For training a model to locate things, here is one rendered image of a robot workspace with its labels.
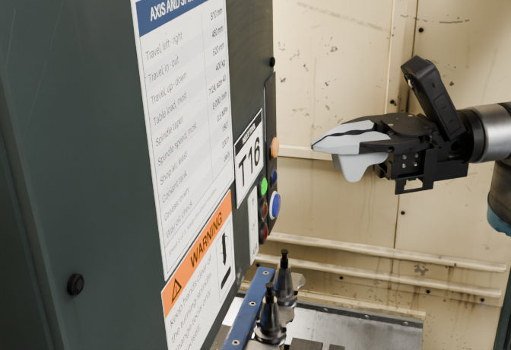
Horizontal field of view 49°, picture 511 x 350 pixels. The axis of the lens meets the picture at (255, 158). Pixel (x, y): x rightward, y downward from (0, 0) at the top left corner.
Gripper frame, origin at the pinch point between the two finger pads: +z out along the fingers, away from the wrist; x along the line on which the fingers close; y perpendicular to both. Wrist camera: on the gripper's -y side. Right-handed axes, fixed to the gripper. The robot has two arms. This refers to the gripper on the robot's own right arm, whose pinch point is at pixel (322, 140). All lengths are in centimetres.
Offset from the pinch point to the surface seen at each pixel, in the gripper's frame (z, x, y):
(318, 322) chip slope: -23, 61, 87
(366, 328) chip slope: -35, 55, 87
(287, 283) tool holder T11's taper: -4, 30, 45
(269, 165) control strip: 6.9, -0.9, 1.9
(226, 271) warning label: 15.1, -15.0, 5.4
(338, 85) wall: -27, 62, 16
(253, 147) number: 10.0, -6.2, -3.1
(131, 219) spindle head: 23.0, -28.4, -10.0
